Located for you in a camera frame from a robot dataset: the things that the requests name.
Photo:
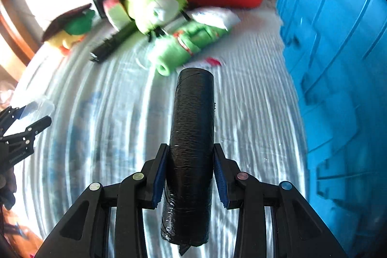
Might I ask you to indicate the red white wrapper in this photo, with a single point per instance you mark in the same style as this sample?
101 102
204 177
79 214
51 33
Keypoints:
214 62

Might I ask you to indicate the green rolled plush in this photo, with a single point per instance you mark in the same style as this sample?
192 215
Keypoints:
172 55

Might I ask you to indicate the yellow duck plush toy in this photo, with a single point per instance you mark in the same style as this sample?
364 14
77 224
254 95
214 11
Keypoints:
78 23

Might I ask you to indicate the lime green plush toy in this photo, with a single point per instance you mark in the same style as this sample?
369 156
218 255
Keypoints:
145 4

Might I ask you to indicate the white plastic packet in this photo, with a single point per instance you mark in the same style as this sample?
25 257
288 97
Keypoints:
214 16

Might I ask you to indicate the striped blue white cloth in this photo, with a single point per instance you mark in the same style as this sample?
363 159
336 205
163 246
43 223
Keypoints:
105 125

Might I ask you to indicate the pink tissue pack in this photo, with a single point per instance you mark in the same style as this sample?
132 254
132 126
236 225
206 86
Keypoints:
116 13

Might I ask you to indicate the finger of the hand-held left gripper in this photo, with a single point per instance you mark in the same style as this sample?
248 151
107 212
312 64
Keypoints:
37 125
12 116

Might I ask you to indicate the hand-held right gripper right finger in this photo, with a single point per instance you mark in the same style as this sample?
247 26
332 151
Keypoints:
220 179

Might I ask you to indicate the curved wooden frame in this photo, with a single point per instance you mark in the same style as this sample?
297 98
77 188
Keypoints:
15 40

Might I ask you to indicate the clear plastic packet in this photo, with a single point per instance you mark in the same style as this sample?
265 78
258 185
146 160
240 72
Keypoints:
40 107

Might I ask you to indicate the black long case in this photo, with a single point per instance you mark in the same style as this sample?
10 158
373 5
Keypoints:
112 43

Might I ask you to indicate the blue plastic container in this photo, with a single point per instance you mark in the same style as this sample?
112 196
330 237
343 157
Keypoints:
332 64

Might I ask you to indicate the clear plastic bag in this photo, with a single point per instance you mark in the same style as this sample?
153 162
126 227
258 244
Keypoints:
6 91

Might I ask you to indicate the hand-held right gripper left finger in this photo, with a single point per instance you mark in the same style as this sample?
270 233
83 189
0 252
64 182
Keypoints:
159 179

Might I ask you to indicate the black bag roll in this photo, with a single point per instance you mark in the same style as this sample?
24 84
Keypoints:
190 140

